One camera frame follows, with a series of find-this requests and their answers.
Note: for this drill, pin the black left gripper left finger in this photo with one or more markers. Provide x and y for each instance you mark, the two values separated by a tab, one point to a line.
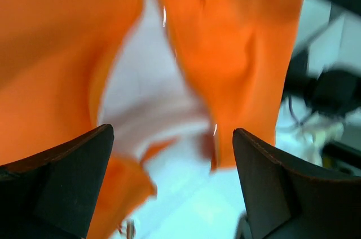
53	194

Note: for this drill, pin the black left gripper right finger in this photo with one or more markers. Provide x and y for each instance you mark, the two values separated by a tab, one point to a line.
287	197

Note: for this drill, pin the orange jacket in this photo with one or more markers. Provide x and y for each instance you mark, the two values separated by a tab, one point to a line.
174	78

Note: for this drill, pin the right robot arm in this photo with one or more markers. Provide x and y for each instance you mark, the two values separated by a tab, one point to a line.
320	103

